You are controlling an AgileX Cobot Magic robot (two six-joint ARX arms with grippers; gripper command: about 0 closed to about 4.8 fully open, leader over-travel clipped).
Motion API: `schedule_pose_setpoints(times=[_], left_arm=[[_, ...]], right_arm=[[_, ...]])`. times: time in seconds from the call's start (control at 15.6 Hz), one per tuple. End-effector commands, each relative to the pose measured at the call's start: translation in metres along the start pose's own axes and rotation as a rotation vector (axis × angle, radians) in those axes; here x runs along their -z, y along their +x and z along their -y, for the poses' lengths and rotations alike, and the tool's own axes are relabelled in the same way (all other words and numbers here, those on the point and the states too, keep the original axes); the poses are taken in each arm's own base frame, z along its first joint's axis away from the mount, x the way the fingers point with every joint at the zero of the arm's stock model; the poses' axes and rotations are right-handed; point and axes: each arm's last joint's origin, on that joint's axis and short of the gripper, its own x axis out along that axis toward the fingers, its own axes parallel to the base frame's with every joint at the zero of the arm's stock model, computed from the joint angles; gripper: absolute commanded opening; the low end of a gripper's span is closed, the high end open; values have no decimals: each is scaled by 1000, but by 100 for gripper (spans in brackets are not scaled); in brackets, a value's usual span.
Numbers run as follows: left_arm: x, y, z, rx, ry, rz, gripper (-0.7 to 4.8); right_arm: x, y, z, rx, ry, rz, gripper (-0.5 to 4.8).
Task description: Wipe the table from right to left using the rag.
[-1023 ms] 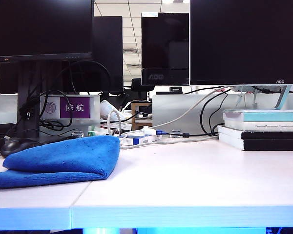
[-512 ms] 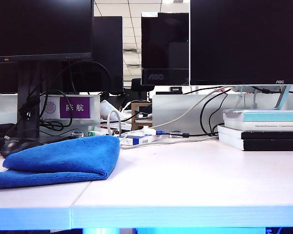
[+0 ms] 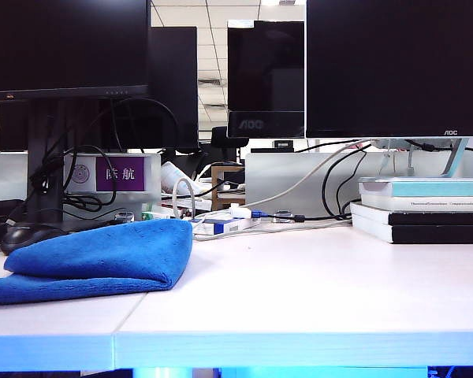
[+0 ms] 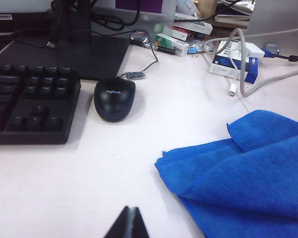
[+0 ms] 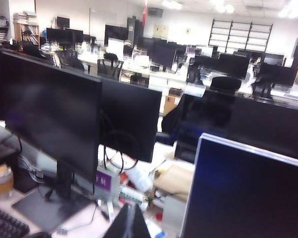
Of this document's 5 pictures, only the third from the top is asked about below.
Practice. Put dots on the black monitor with thin bezel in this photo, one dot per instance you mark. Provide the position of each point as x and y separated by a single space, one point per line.
63 43

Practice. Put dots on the white book with printed spine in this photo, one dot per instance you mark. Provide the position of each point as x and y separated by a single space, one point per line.
425 204

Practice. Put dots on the black monitor back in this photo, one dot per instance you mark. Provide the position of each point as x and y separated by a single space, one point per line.
174 78

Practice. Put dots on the black book with white cover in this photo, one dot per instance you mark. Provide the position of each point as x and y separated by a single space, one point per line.
429 218
425 234

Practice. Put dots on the teal covered book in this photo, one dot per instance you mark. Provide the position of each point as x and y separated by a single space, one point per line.
437 187

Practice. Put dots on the green and white small box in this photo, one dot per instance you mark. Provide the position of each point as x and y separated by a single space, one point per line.
154 215

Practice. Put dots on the large black AOC monitor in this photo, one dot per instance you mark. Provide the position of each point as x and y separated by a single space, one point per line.
398 67

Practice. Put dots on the silver monitor stand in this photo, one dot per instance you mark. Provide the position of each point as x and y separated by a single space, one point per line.
455 157

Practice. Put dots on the white panel with purple sign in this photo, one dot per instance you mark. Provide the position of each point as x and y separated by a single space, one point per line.
119 173

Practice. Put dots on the blue and white box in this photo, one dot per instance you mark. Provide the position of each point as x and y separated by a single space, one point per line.
222 227

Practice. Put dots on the small clear glass item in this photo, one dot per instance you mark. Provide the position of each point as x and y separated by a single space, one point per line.
124 216

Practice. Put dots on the small black box device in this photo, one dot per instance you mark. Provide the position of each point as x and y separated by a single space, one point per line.
284 144

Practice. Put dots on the black computer mouse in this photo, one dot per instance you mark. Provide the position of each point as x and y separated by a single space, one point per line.
25 232

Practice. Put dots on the small black AOC monitor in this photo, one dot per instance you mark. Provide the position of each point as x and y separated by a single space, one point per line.
265 71

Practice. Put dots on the white adapter with blue plug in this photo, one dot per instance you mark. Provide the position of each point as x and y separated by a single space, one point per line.
241 212

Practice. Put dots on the black office chair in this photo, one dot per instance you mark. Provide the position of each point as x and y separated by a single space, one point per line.
221 138

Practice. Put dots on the blue microfibre rag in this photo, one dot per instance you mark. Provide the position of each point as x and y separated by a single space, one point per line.
102 256

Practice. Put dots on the grey desk partition panel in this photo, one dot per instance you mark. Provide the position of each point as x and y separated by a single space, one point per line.
282 181

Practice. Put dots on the small wooden shelf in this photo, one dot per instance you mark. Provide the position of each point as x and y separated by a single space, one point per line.
217 185

